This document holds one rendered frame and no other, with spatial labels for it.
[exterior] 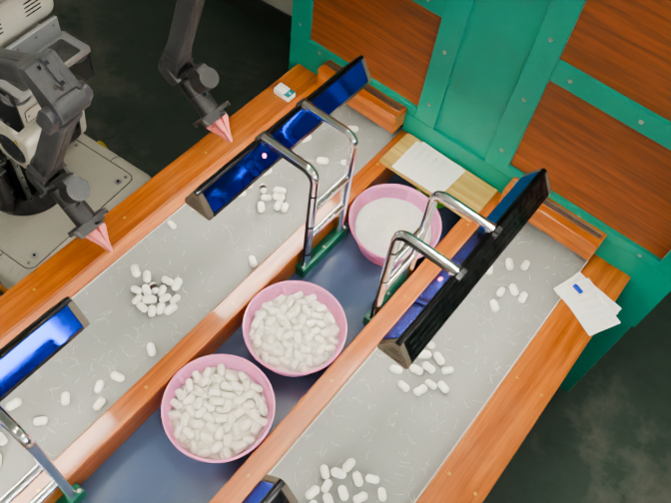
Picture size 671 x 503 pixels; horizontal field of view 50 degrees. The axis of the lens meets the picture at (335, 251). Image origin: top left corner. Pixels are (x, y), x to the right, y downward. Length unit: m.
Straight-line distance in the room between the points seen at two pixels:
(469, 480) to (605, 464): 1.08
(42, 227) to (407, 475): 1.55
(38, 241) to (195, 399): 1.06
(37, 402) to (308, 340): 0.66
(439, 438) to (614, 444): 1.13
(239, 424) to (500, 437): 0.63
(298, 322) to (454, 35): 0.85
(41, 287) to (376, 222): 0.92
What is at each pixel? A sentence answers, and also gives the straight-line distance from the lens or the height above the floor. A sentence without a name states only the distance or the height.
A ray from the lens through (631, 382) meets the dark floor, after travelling 2.95.
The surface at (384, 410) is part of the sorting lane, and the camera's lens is 1.81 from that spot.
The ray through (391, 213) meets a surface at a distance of 2.10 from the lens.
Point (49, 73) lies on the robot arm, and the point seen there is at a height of 1.38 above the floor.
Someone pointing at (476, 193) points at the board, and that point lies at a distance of 2.16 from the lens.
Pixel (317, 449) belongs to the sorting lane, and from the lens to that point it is 1.76.
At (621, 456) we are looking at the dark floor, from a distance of 2.82.
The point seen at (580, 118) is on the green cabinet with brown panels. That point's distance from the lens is 1.93.
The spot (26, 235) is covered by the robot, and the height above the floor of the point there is 0.28.
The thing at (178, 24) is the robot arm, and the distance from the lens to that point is 1.88.
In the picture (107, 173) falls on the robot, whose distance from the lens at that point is 2.78.
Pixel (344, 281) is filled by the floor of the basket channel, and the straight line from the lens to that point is 2.02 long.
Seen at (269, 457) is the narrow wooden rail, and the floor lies 0.77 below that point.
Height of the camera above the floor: 2.41
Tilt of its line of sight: 57 degrees down
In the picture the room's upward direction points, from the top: 10 degrees clockwise
